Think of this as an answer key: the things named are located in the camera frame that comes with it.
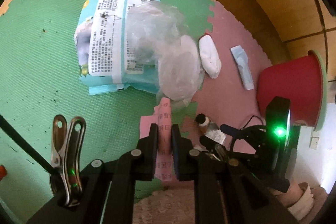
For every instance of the pink fluffy slipper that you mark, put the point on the pink fluffy slipper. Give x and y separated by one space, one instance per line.
174 205

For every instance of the light blue wrapper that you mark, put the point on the light blue wrapper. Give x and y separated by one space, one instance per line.
241 60

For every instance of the pink foam floor mat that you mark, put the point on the pink foam floor mat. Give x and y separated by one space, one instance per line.
224 99

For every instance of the red bin with green rim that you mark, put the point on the red bin with green rim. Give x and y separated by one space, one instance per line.
304 82

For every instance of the green foam floor mat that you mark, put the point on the green foam floor mat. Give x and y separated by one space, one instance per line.
40 78

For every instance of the small dark capped bottle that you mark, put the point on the small dark capped bottle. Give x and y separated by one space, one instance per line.
203 122

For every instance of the white tissue wad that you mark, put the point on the white tissue wad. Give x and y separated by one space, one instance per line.
209 56

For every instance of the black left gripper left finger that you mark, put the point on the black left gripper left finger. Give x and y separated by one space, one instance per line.
140 163

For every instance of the white wall socket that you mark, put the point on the white wall socket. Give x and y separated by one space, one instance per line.
314 142

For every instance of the metal spring clamp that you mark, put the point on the metal spring clamp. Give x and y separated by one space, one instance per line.
67 141

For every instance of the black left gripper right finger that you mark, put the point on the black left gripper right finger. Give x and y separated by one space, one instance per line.
189 163

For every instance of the clear plastic bag with plates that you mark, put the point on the clear plastic bag with plates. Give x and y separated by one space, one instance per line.
158 36

